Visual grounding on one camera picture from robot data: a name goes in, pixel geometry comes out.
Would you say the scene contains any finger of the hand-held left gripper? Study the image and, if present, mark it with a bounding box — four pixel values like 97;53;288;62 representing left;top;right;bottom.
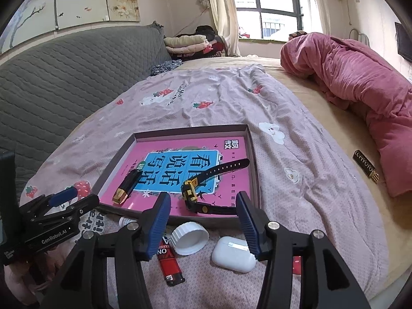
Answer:
19;187;78;222
30;194;100;235

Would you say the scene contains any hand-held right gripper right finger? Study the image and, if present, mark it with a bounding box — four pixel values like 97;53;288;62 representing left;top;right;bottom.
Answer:
236;191;371;309

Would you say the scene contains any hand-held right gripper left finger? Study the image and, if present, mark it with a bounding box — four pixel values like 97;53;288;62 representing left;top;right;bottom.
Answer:
40;192;172;309

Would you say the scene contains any white ribbed bottle cap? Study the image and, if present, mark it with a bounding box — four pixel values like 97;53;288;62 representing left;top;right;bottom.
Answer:
170;221;210;256

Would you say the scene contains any white earbuds case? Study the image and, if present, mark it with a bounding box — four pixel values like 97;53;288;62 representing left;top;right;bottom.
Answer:
211;236;257;273

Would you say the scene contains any black and yellow wristwatch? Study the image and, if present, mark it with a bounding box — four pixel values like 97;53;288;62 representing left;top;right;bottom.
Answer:
181;158;251;215

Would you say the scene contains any brown shallow cardboard tray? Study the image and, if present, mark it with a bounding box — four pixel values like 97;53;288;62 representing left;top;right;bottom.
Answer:
91;124;261;229

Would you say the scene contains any red lighter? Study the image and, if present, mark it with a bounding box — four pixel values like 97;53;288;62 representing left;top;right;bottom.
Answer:
157;234;186;287

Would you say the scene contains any pink book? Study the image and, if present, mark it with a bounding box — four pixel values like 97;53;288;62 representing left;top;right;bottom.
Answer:
98;134;253;219

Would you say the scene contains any grey quilted headboard cover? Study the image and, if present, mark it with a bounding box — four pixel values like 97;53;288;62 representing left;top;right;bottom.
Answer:
0;22;173;187

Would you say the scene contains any strawberry printed blanket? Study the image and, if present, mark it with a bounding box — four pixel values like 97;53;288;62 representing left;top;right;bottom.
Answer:
19;64;390;300

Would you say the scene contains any beige bed sheet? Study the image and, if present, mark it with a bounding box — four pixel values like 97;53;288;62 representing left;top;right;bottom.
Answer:
174;56;412;297

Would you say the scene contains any black tube with gold lettering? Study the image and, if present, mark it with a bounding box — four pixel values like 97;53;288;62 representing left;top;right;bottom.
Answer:
353;150;380;185

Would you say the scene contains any dark patterned cloth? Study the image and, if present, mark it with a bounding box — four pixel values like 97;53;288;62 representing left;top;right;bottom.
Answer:
151;59;182;77

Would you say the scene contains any stack of folded clothes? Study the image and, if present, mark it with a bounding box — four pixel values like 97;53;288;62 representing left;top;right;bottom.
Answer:
164;34;209;55

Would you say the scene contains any pink quilt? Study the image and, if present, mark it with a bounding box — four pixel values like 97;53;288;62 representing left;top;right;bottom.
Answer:
280;32;412;198

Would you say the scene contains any pile of dark clothes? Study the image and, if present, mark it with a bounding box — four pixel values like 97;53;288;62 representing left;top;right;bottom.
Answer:
193;25;230;59

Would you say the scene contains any cream curtain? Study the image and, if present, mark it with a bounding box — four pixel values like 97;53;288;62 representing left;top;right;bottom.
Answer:
204;0;242;57
303;0;332;36

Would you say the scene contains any black television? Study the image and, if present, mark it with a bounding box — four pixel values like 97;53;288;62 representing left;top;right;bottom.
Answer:
395;22;412;62

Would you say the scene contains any floral wall painting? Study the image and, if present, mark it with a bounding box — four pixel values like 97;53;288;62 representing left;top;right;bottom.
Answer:
0;0;142;55

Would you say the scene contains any white metal frame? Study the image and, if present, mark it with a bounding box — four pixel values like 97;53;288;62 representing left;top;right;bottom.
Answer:
349;27;371;44

